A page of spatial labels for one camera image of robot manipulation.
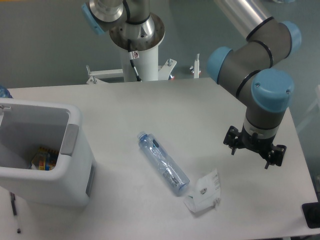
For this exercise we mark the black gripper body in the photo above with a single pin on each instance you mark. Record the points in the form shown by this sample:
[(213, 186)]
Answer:
[(258, 145)]

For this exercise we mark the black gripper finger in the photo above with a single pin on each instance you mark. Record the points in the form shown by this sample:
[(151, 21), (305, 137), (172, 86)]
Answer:
[(233, 139), (275, 156)]

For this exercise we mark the white paper wrapper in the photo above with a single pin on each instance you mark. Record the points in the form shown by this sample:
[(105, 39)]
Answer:
[(206, 193)]

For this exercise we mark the clear blue plastic bottle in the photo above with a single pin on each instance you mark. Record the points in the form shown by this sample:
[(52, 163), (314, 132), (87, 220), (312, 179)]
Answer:
[(172, 174)]

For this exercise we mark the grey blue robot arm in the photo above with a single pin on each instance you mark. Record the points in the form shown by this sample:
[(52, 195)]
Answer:
[(248, 73)]

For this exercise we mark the white plastic trash can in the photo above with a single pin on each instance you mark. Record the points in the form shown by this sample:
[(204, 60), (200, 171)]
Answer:
[(27, 125)]

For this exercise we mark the black device at table edge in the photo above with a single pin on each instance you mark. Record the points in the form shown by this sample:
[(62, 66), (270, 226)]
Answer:
[(311, 213)]

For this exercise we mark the colourful snack wrapper in bin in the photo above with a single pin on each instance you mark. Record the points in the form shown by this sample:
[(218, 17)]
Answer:
[(45, 159)]

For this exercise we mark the black pen on table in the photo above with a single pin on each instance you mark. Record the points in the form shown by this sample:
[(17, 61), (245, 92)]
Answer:
[(14, 212)]

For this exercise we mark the blue bottle behind bin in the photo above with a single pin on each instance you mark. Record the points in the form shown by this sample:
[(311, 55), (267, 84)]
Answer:
[(4, 92)]

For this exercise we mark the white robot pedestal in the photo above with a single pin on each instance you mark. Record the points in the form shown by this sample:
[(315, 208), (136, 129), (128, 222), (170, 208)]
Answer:
[(138, 46)]

